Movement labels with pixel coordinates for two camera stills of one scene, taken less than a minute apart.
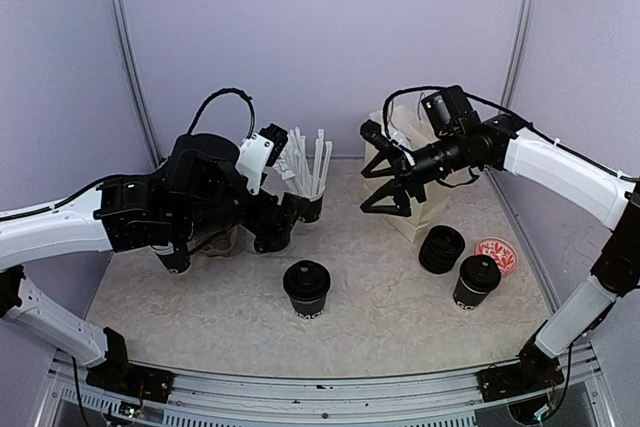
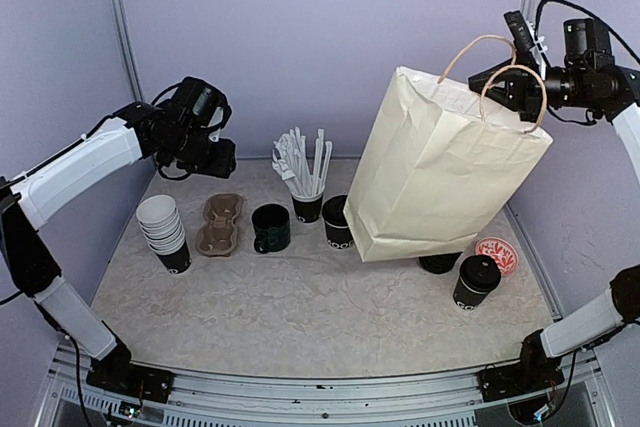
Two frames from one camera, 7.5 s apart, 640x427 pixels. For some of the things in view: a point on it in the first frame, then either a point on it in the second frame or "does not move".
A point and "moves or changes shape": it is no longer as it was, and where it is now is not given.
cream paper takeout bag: [409, 122] moves or changes shape
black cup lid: [306, 280] to [333, 211]
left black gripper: [261, 223] to [221, 166]
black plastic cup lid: [480, 272] does not move
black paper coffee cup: [479, 275] does not move
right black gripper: [393, 188] to [526, 91]
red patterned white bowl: [504, 254] does not move
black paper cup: [309, 308] to [338, 230]
